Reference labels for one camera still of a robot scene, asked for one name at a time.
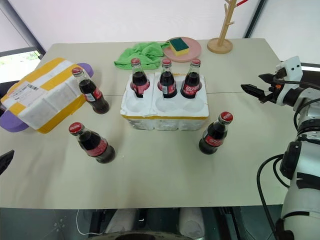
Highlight white foam bottle crate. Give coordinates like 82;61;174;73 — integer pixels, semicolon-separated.
119;72;210;132

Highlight green cloth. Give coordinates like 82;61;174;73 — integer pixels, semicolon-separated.
113;41;172;71

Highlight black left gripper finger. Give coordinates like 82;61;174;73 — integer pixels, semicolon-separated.
0;149;15;176

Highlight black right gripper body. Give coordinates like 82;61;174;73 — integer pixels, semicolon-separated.
259;67;287;105

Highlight yellow green sponge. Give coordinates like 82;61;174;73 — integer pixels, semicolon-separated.
168;37;190;58

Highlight yellow and white taped parcel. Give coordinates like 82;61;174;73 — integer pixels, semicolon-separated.
0;57;87;135

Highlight white rounded shell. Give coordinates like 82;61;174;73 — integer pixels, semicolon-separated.
179;207;205;237

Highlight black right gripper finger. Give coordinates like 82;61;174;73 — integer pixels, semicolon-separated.
258;72;277;83
240;84;269;100

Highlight dark window frame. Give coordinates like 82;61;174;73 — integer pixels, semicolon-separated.
0;2;47;58
243;0;267;39

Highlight thin white cable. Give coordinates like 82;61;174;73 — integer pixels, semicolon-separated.
75;209;101;236

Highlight glass cola bottle red cap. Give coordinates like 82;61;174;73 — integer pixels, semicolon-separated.
157;58;178;99
198;111;234;155
180;58;203;100
130;57;151;99
68;121;116;165
71;66;111;115

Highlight wooden tree stand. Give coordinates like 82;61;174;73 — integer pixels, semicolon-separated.
206;0;237;54

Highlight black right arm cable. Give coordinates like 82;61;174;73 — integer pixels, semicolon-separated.
257;78;320;240

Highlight pink round plate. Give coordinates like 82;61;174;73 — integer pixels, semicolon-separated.
162;36;202;63

